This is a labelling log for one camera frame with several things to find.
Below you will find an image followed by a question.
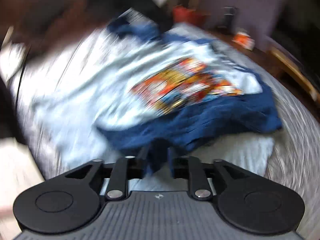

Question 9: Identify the wooden TV cabinet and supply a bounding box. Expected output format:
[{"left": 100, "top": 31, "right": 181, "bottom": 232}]
[{"left": 208, "top": 29, "right": 319, "bottom": 122}]

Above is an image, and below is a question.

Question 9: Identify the blue raglan graphic shirt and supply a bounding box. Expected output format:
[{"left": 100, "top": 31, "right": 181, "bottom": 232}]
[{"left": 30, "top": 17, "right": 283, "bottom": 178}]

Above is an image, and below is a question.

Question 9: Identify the black cylindrical speaker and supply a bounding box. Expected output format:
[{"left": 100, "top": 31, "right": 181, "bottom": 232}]
[{"left": 217, "top": 6, "right": 239, "bottom": 35}]

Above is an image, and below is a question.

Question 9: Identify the orange white tissue box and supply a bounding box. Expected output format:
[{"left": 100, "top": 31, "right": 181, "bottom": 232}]
[{"left": 232, "top": 31, "right": 255, "bottom": 51}]

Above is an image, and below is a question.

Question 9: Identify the red plant pot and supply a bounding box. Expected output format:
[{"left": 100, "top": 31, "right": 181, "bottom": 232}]
[{"left": 172, "top": 5, "right": 209, "bottom": 28}]

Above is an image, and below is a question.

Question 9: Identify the silver quilted table cover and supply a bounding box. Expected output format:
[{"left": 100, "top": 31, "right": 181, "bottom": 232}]
[{"left": 1, "top": 24, "right": 319, "bottom": 239}]

